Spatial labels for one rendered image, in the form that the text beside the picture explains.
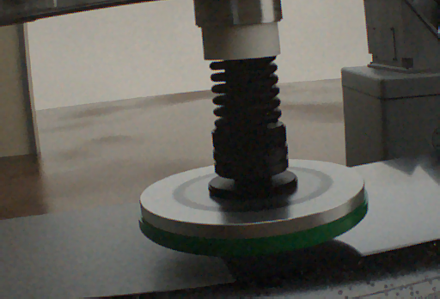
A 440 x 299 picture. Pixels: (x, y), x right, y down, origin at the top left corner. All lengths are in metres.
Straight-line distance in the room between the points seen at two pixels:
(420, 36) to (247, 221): 1.38
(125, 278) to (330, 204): 0.19
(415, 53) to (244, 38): 1.30
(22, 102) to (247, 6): 5.25
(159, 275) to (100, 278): 0.05
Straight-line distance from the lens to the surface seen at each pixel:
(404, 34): 1.77
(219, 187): 0.56
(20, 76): 5.70
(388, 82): 1.68
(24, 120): 5.74
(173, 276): 0.54
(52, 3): 0.43
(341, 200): 0.52
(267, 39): 0.53
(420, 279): 0.56
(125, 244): 0.63
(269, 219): 0.48
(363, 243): 0.58
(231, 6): 0.52
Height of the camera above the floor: 1.03
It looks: 11 degrees down
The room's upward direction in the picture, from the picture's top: 5 degrees counter-clockwise
